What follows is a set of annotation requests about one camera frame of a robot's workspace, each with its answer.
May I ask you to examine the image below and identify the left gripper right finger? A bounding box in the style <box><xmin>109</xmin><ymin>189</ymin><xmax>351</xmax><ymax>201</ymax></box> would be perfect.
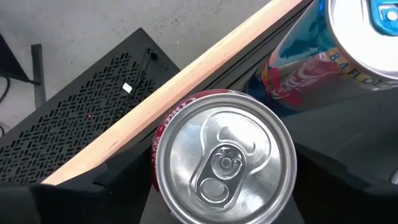
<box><xmin>292</xmin><ymin>142</ymin><xmax>398</xmax><ymax>224</ymax></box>

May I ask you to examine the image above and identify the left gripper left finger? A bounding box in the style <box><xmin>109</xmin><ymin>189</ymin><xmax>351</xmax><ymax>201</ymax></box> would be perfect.
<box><xmin>0</xmin><ymin>138</ymin><xmax>180</xmax><ymax>224</ymax></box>

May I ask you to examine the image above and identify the red Coca-Cola can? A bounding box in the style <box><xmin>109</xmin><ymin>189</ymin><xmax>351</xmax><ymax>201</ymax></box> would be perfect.
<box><xmin>150</xmin><ymin>88</ymin><xmax>299</xmax><ymax>224</ymax></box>

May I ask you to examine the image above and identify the blue silver Red Bull can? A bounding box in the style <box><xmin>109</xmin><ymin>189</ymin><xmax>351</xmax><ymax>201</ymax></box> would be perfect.
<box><xmin>260</xmin><ymin>0</ymin><xmax>398</xmax><ymax>113</ymax></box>

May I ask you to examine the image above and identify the black perforated computer case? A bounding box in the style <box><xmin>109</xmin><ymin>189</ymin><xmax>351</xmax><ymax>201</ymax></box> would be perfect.
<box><xmin>0</xmin><ymin>27</ymin><xmax>181</xmax><ymax>187</ymax></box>

